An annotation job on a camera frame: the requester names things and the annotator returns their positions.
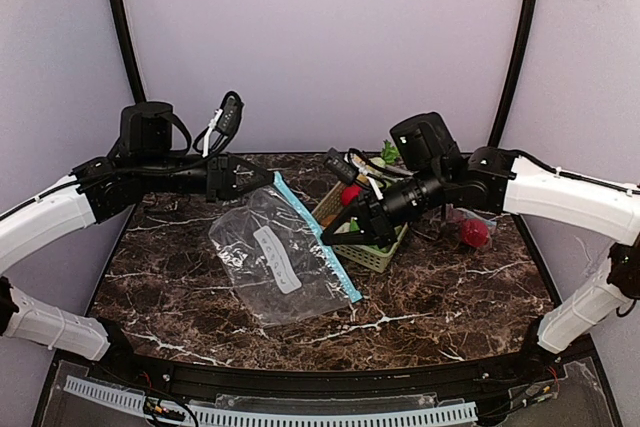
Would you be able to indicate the black table edge rail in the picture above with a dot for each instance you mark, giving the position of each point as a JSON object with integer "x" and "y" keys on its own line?
{"x": 486, "y": 380}

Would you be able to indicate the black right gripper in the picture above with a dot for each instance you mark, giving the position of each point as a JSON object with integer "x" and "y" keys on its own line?
{"x": 373, "y": 217}

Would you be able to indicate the black frame post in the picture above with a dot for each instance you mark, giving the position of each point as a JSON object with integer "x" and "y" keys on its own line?
{"x": 516, "y": 61}
{"x": 127, "y": 51}

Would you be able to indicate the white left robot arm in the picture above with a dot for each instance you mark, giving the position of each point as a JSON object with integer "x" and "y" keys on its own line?
{"x": 154, "y": 153}

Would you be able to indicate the pale green perforated basket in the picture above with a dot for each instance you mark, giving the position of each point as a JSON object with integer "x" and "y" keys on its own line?
{"x": 370, "y": 257}

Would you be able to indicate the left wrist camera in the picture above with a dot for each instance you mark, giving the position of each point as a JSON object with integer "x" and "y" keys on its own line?
{"x": 222, "y": 127}

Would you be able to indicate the clear zip bag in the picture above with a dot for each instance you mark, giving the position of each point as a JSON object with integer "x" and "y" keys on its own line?
{"x": 456, "y": 224}
{"x": 271, "y": 251}

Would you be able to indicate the black right frame post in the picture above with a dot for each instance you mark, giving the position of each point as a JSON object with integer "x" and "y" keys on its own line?
{"x": 516, "y": 61}

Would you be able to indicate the black left frame post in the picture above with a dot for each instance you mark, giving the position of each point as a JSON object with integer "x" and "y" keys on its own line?
{"x": 127, "y": 51}

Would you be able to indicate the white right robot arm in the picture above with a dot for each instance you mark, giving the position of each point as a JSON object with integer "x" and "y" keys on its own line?
{"x": 505, "y": 181}

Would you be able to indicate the white radish with leaves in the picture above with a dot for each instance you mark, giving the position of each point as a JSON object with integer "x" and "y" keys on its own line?
{"x": 388, "y": 156}

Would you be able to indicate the round red fruit toy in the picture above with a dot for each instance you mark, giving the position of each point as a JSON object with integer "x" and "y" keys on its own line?
{"x": 349, "y": 194}

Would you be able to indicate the light blue cable duct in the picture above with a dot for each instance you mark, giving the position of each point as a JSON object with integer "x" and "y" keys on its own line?
{"x": 230, "y": 410}

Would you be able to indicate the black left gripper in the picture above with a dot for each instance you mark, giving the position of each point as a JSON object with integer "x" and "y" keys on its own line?
{"x": 223, "y": 178}

